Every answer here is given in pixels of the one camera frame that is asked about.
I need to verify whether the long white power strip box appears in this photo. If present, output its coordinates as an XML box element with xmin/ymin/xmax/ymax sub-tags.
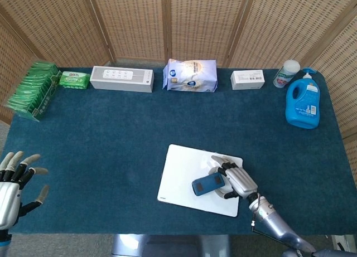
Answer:
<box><xmin>89</xmin><ymin>65</ymin><xmax>155</xmax><ymax>94</ymax></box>

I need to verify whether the blue white tissue pack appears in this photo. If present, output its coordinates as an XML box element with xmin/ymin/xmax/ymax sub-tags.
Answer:
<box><xmin>162</xmin><ymin>58</ymin><xmax>218</xmax><ymax>93</ymax></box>

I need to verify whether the green wipes pack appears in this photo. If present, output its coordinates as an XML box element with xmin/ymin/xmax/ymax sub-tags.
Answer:
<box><xmin>58</xmin><ymin>70</ymin><xmax>91</xmax><ymax>90</ymax></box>

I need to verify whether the white drawing board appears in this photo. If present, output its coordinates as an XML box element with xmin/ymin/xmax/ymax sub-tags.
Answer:
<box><xmin>156</xmin><ymin>144</ymin><xmax>243</xmax><ymax>218</ymax></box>

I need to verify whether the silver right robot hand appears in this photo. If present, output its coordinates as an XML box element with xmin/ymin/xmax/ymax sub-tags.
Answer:
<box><xmin>208</xmin><ymin>155</ymin><xmax>259</xmax><ymax>201</ymax></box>

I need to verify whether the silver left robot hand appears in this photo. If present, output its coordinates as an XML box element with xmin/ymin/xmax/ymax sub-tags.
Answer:
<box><xmin>0</xmin><ymin>151</ymin><xmax>50</xmax><ymax>231</ymax></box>

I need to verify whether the woven bamboo folding screen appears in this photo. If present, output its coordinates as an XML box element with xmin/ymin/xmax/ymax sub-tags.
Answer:
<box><xmin>0</xmin><ymin>0</ymin><xmax>357</xmax><ymax>185</ymax></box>

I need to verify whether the green tea packet display box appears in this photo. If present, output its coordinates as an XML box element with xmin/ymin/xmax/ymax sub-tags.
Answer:
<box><xmin>2</xmin><ymin>61</ymin><xmax>62</xmax><ymax>122</ymax></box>

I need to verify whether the grey robot torso base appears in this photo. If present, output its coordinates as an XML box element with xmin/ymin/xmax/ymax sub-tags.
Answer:
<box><xmin>111</xmin><ymin>234</ymin><xmax>232</xmax><ymax>257</ymax></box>

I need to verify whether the small white cardboard box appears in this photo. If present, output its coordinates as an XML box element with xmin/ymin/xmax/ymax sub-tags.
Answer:
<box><xmin>230</xmin><ymin>69</ymin><xmax>266</xmax><ymax>91</ymax></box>

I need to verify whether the blue carpet table mat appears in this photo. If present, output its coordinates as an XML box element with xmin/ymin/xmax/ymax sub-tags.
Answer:
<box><xmin>0</xmin><ymin>66</ymin><xmax>357</xmax><ymax>236</ymax></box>

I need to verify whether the blue detergent pump bottle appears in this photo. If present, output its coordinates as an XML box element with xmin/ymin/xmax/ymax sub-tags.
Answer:
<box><xmin>284</xmin><ymin>67</ymin><xmax>321</xmax><ymax>129</ymax></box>

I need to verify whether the blue board eraser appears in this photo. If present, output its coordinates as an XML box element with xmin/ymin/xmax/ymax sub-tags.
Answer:
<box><xmin>191</xmin><ymin>173</ymin><xmax>225</xmax><ymax>197</ymax></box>

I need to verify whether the wet wipes canister white lid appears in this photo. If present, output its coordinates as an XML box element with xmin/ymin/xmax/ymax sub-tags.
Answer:
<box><xmin>273</xmin><ymin>60</ymin><xmax>301</xmax><ymax>89</ymax></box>

